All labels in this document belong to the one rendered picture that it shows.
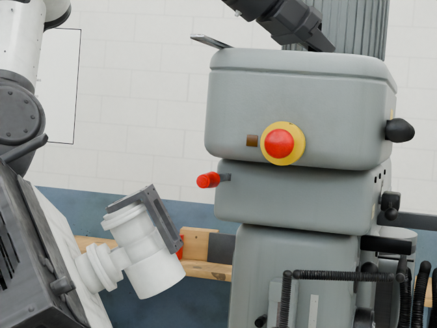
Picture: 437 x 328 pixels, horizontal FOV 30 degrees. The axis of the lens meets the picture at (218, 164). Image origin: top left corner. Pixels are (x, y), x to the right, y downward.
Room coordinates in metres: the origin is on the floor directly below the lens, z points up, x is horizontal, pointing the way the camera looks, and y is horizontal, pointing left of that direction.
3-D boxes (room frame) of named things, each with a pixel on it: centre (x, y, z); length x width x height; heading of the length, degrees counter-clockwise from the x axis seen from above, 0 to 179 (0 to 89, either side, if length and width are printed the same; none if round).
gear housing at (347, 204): (1.38, -0.15, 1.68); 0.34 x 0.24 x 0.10; 166
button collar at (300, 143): (1.12, -0.09, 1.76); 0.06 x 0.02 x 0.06; 76
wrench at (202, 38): (1.21, 0.01, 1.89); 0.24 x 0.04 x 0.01; 164
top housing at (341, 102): (1.35, -0.15, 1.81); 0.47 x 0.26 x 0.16; 166
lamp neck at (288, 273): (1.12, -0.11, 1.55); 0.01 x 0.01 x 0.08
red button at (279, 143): (1.09, -0.08, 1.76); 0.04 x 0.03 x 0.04; 76
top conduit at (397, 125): (1.34, -0.29, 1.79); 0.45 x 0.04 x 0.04; 166
